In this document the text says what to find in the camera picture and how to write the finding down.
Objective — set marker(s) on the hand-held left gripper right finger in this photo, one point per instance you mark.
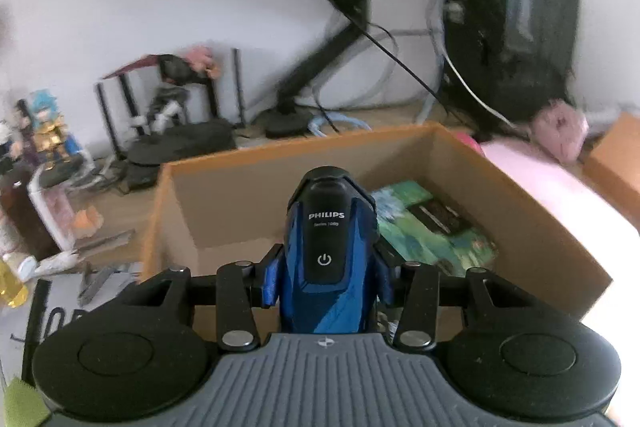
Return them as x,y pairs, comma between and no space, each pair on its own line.
385,279

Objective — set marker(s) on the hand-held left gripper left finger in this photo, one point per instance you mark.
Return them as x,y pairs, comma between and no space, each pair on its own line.
270,276

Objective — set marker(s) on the blue electric shaver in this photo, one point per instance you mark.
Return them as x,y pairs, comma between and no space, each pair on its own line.
327,257

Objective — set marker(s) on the green printed box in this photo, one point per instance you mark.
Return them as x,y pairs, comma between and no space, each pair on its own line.
436,227

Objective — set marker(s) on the black figure on round base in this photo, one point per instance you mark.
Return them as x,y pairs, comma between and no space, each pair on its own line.
175,122

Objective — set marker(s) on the orange small figurine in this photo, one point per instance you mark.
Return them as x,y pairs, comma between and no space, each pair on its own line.
89,219

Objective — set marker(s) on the pink clear packaged box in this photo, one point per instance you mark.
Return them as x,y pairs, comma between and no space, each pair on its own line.
50,217

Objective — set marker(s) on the pink plush toy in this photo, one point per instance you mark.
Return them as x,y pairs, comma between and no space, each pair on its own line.
560,129

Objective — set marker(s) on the yellow liquid bottle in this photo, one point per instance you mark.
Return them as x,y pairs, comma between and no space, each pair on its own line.
11,284

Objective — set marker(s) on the small brown cardboard box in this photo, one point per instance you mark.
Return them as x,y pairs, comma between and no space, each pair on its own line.
614,157

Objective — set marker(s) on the blue haired figurine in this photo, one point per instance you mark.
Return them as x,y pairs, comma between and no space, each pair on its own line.
47,132

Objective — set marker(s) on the black computer tower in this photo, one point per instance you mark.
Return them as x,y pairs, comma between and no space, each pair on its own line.
510,37

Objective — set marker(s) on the green cloth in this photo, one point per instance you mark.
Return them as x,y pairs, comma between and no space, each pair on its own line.
19,399

